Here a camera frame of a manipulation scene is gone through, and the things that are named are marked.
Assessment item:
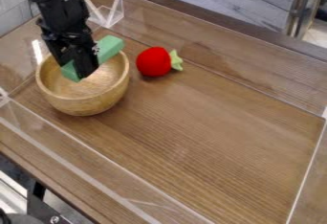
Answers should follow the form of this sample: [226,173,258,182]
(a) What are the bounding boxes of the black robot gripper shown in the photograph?
[35,0,99,78]

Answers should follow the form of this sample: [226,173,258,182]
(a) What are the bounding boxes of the green rectangular block stick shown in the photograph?
[60,35,124,82]

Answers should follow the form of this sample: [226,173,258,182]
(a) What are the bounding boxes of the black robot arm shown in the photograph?
[31,0,99,78]

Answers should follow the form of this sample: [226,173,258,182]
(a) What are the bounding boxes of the brown wooden bowl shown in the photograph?
[36,51,131,116]

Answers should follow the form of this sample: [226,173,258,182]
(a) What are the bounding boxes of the red plush strawberry toy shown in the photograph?
[135,47,183,77]

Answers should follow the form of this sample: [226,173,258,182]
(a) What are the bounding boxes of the clear acrylic corner bracket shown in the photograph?
[84,0,124,29]

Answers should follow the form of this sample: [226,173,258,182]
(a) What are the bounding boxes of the clear acrylic tray wall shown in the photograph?
[0,89,214,224]

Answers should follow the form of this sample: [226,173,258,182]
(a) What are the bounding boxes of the black table leg bracket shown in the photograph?
[0,179,75,224]

